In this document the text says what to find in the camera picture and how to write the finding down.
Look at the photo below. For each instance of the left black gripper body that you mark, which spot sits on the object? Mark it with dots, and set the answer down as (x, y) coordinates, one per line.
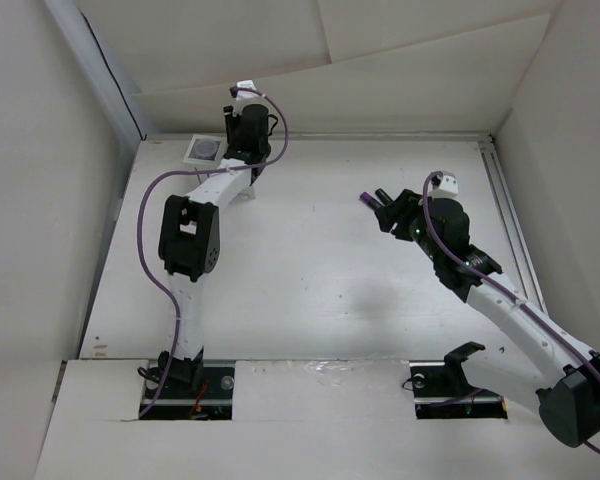
(233, 126)

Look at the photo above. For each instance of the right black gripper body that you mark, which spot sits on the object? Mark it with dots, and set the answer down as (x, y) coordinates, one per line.
(411, 205)

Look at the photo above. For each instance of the purple highlighter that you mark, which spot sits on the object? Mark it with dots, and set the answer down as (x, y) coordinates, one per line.
(370, 201)

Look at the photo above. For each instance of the clear jar of paper clips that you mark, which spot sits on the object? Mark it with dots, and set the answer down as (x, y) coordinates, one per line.
(204, 149)

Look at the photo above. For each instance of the pink highlighter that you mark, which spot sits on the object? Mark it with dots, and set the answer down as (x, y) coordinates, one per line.
(383, 197)

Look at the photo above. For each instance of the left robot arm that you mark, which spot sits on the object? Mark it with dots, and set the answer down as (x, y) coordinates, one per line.
(189, 242)

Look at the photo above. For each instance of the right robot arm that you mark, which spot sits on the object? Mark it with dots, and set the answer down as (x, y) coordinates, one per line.
(565, 387)

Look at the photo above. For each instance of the white two-compartment organizer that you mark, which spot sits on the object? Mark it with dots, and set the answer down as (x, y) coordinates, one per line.
(218, 188)

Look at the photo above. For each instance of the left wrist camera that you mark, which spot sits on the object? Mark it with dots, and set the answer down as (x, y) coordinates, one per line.
(244, 94)

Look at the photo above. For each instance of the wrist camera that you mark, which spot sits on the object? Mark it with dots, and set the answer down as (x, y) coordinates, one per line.
(441, 185)
(244, 94)

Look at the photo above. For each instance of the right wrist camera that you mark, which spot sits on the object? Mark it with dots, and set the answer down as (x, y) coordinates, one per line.
(441, 185)

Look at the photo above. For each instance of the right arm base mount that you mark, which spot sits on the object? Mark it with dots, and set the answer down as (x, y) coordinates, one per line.
(441, 391)

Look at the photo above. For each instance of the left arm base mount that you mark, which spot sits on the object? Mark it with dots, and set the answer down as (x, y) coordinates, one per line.
(212, 400)

